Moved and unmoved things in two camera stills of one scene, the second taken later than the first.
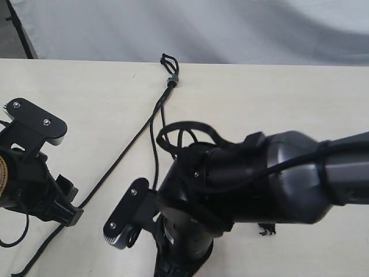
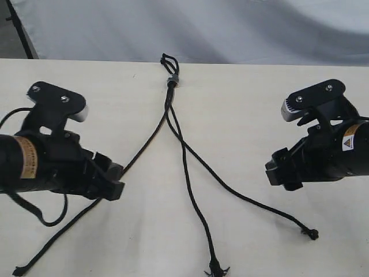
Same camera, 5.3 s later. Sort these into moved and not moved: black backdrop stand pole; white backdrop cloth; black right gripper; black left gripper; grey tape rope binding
Moved: black left gripper; black right gripper
Not moved: black backdrop stand pole; white backdrop cloth; grey tape rope binding
